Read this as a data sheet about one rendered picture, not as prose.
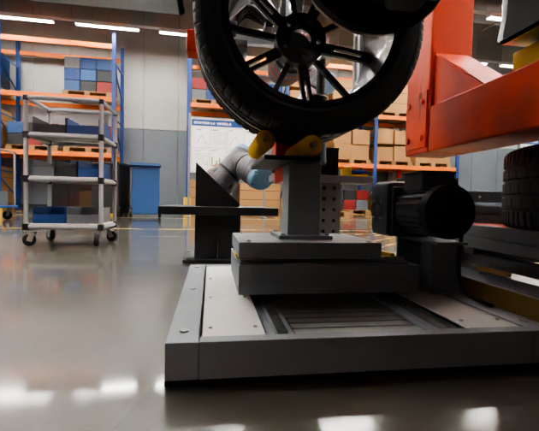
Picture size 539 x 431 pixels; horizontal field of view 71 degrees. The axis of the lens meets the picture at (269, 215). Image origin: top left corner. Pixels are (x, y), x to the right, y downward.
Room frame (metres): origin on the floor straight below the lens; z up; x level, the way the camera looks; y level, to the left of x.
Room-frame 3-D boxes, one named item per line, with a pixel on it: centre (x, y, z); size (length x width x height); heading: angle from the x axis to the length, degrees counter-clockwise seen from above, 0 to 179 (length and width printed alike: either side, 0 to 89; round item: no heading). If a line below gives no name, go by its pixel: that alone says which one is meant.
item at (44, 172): (2.74, 1.41, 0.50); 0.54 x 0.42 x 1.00; 99
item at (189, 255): (2.20, 0.30, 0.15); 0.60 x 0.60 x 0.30; 10
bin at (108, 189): (6.94, 2.90, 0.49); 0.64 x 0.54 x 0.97; 0
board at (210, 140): (7.29, 0.82, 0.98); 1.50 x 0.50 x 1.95; 100
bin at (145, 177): (7.05, 2.30, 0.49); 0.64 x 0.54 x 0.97; 17
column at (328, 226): (1.69, -0.25, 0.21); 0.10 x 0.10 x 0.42; 9
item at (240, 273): (1.18, -0.14, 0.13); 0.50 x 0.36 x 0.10; 99
